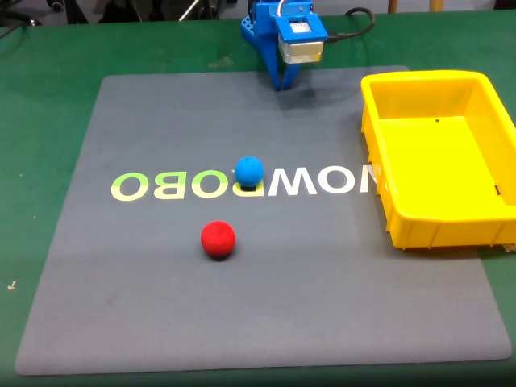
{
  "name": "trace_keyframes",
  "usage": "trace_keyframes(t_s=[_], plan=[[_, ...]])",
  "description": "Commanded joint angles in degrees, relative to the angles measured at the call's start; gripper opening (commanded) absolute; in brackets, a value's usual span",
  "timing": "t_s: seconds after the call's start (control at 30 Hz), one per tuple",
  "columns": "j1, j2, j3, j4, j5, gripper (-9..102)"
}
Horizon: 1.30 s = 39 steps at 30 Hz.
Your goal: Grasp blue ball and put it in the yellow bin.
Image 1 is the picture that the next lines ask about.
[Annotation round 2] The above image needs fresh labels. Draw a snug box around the blue ball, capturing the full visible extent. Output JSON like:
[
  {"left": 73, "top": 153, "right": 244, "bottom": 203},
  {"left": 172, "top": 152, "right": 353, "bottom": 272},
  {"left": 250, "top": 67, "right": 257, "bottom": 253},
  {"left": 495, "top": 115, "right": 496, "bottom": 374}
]
[{"left": 234, "top": 156, "right": 266, "bottom": 189}]

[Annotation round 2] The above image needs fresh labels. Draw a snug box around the yellow plastic bin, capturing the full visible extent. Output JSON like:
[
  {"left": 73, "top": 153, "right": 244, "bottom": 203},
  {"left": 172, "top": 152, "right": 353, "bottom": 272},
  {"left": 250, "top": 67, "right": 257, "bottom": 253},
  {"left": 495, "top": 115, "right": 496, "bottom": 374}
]
[{"left": 360, "top": 70, "right": 516, "bottom": 251}]

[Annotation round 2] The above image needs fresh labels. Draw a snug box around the red ball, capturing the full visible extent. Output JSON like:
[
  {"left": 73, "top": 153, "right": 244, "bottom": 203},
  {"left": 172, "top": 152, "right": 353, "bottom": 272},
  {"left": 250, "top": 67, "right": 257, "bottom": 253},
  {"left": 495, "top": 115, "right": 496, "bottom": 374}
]
[{"left": 200, "top": 219, "right": 237, "bottom": 260}]

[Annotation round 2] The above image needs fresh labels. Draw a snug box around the grey mat with lettering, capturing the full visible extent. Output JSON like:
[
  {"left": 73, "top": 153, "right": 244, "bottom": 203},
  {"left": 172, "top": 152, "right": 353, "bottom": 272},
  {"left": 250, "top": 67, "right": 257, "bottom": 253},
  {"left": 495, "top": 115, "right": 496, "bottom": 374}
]
[{"left": 14, "top": 64, "right": 514, "bottom": 377}]

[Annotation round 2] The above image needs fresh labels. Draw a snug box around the blue and silver camera box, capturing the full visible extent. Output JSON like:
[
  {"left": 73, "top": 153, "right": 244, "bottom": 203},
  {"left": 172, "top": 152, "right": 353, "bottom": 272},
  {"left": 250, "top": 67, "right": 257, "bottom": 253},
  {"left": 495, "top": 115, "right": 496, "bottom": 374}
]
[{"left": 275, "top": 15, "right": 329, "bottom": 65}]

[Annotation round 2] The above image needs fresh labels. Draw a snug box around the black cable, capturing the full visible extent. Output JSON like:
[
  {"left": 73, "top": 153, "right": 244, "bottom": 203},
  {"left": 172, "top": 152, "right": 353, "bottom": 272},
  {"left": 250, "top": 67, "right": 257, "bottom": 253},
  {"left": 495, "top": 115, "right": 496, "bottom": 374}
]
[{"left": 325, "top": 8, "right": 377, "bottom": 44}]

